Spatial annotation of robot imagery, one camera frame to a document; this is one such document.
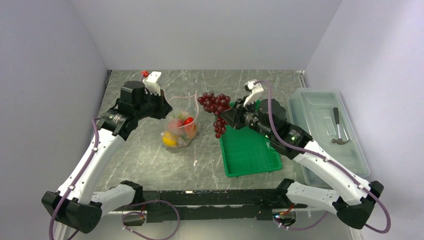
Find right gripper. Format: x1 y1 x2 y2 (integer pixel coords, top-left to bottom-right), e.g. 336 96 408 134
220 95 275 140

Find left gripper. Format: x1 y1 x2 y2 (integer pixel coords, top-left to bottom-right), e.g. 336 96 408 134
134 88 173 121

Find pink peach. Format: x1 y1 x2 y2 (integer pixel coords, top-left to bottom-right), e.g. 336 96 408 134
167 119 184 136

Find dark purple grapes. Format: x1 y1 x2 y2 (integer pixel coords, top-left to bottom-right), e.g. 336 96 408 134
197 91 231 139

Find clear zip top bag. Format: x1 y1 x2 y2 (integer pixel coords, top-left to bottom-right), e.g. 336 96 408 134
161 93 200 148

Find red orange mango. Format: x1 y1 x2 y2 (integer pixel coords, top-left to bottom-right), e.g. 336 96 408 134
183 116 197 139

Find yellow lemon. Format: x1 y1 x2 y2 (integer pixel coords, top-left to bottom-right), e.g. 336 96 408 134
161 131 179 148

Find green plastic tray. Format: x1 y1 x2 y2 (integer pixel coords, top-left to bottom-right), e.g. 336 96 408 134
218 102 283 179

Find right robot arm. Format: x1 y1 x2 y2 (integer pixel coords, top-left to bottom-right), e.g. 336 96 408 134
220 99 384 230

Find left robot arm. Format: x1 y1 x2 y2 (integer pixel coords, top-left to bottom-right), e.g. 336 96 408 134
41 79 173 239

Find clear plastic storage box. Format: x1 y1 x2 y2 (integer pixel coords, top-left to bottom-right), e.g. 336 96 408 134
287 88 371 179

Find small hammer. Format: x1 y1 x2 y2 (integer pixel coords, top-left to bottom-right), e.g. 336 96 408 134
331 107 349 145

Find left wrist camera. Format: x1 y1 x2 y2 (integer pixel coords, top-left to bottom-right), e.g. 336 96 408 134
140 71 162 95

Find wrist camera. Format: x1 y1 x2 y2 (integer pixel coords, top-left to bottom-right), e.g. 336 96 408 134
243 79 264 108
140 71 162 95

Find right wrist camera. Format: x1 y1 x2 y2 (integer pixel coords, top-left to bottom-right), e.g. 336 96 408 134
243 79 264 108

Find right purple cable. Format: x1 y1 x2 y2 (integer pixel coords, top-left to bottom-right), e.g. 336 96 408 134
255 79 392 234

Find purple cable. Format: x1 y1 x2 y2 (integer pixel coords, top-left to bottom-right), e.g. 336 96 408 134
47 71 181 240
255 79 392 234

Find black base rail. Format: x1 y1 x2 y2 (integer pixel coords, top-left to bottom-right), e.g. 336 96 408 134
110 188 307 223

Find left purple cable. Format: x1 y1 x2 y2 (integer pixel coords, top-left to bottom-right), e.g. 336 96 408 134
47 71 181 240

